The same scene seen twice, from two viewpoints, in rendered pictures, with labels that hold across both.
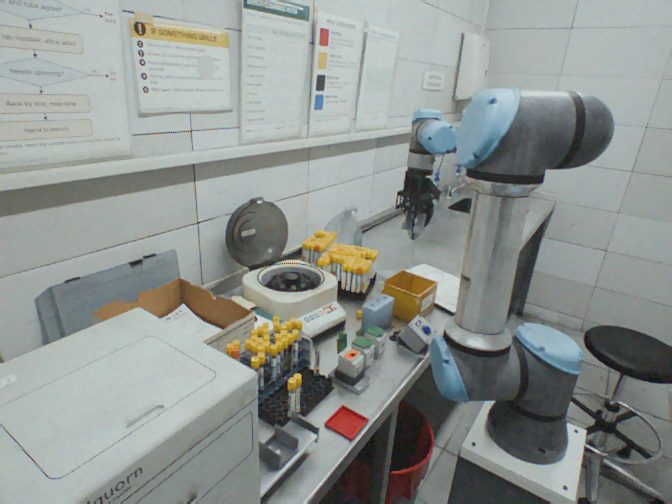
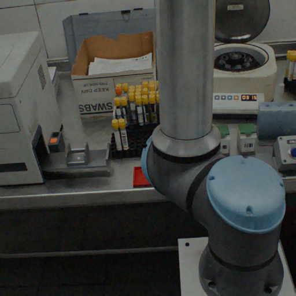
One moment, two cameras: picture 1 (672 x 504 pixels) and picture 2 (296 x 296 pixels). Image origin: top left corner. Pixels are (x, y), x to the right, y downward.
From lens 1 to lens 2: 0.79 m
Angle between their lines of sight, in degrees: 55
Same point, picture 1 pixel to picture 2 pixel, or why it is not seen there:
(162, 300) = (136, 45)
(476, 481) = not seen: hidden behind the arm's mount
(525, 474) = (184, 287)
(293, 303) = not seen: hidden behind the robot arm
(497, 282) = (163, 80)
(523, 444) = (201, 267)
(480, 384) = (158, 180)
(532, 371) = (198, 196)
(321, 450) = (111, 178)
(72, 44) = not seen: outside the picture
